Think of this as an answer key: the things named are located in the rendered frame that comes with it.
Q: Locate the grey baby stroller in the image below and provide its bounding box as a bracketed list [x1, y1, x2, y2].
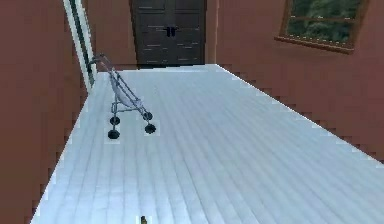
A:
[89, 54, 157, 140]

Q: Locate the brown framed window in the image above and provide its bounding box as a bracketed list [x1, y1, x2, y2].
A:
[274, 0, 370, 55]

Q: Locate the dark brown double door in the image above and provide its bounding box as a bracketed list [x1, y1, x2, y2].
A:
[131, 0, 207, 66]

